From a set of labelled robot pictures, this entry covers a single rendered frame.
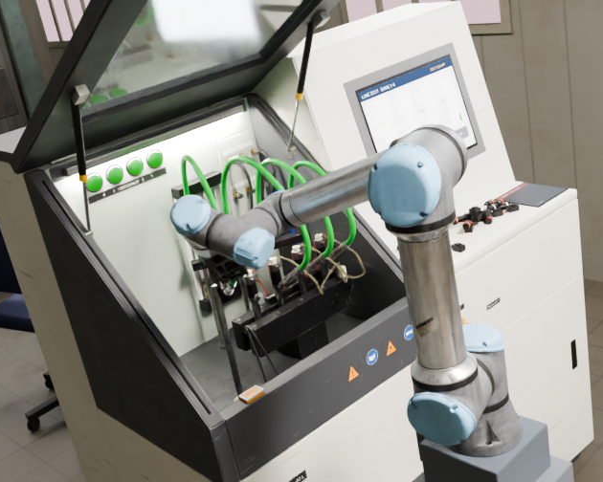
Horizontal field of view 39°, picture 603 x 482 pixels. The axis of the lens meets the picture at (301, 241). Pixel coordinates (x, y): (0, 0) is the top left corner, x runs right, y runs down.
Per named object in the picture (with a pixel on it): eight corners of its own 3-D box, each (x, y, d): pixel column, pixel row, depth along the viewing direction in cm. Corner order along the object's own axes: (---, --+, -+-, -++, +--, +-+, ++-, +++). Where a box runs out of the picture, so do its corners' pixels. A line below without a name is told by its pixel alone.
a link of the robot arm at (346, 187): (468, 98, 146) (260, 186, 175) (446, 117, 137) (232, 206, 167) (496, 158, 148) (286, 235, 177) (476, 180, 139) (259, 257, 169)
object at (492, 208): (473, 238, 236) (471, 220, 234) (443, 231, 244) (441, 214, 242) (522, 208, 249) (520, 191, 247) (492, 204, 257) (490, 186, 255)
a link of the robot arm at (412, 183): (499, 410, 156) (460, 123, 137) (473, 460, 144) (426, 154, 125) (437, 403, 162) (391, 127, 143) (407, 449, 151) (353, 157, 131)
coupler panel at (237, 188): (246, 248, 241) (222, 143, 230) (238, 246, 244) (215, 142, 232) (280, 231, 248) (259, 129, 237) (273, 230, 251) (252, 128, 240)
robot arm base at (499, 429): (537, 425, 167) (533, 382, 163) (494, 467, 158) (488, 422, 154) (473, 404, 178) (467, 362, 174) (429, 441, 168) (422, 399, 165)
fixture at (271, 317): (267, 382, 214) (255, 329, 209) (242, 371, 222) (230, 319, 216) (360, 324, 234) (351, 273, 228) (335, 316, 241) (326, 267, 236)
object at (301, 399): (240, 481, 186) (225, 420, 180) (229, 473, 189) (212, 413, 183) (426, 353, 221) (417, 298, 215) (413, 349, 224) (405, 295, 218)
